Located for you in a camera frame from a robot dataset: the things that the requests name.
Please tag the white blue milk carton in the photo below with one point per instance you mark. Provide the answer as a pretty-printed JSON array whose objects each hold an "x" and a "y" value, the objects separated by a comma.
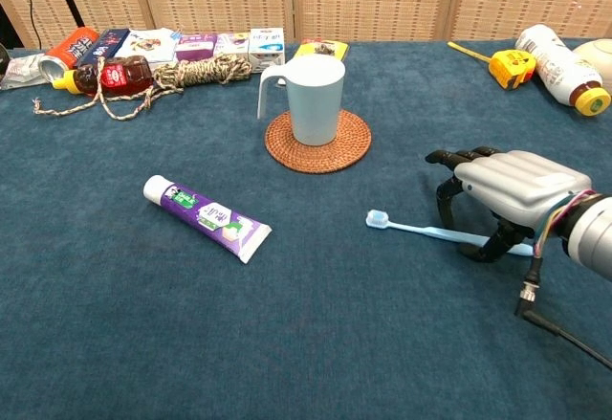
[{"x": 267, "y": 49}]

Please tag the orange drink can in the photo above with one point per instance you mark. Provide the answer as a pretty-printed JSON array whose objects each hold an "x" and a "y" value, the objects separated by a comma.
[{"x": 67, "y": 51}]

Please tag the purple box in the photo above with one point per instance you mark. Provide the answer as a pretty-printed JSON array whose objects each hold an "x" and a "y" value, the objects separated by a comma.
[{"x": 196, "y": 47}]

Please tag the dark teal table mat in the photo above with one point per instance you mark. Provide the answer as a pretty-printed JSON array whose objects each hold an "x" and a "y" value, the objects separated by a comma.
[{"x": 239, "y": 319}]

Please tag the dark blue box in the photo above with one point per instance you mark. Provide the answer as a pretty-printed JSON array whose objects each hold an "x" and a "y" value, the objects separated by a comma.
[{"x": 105, "y": 44}]

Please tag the round woven rattan coaster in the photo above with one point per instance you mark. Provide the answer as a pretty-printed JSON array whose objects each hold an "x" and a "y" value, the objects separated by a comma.
[{"x": 318, "y": 157}]

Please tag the white purple drink carton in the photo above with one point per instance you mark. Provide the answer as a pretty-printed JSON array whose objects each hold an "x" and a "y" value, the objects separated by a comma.
[{"x": 232, "y": 44}]

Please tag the white cartoon snack bag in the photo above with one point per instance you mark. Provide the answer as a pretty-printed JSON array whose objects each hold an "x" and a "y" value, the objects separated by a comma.
[{"x": 146, "y": 44}]

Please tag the purple toothpaste tube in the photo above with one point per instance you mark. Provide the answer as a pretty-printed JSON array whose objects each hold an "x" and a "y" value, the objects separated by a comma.
[{"x": 210, "y": 216}]

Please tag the yellow tape measure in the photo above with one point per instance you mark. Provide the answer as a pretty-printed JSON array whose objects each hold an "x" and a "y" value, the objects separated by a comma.
[{"x": 511, "y": 68}]

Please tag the white bottle yellow cap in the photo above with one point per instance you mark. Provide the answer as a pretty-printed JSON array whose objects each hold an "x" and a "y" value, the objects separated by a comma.
[{"x": 557, "y": 66}]

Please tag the brown bottle yellow cap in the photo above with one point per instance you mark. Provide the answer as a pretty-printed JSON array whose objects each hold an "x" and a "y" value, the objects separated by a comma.
[{"x": 122, "y": 75}]

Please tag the light blue toothbrush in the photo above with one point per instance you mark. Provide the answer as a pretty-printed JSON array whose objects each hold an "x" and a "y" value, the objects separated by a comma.
[{"x": 430, "y": 232}]

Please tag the silver foil packet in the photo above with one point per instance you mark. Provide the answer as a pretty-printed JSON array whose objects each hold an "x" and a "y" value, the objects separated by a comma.
[{"x": 21, "y": 71}]

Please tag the razor in yellow package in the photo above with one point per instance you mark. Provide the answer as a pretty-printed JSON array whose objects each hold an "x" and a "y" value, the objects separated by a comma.
[{"x": 330, "y": 48}]

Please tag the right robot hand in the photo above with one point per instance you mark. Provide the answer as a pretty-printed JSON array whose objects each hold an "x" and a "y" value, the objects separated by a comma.
[{"x": 521, "y": 183}]

